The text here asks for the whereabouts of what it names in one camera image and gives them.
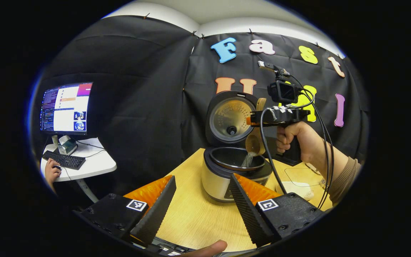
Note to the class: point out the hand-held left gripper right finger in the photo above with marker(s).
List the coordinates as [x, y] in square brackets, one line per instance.
[246, 214]

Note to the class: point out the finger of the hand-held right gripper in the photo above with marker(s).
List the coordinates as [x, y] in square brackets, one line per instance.
[253, 119]

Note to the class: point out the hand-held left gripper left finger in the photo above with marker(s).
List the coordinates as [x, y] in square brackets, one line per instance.
[155, 214]

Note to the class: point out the wooden spoon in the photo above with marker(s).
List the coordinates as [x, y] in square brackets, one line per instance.
[253, 144]

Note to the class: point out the small white rice portion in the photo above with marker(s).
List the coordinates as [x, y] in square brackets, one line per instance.
[248, 160]

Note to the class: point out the silver black rice cooker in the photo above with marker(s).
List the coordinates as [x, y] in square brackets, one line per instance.
[216, 178]

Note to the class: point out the clear glass dish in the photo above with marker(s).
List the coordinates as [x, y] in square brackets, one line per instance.
[298, 175]

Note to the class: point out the white side table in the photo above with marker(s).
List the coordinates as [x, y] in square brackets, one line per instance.
[95, 164]

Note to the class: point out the black keyboard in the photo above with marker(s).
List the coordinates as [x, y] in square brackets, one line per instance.
[62, 160]

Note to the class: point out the small white desk device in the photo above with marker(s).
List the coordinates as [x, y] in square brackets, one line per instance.
[67, 144]

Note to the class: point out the computer monitor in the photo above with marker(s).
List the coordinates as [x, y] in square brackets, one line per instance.
[66, 107]

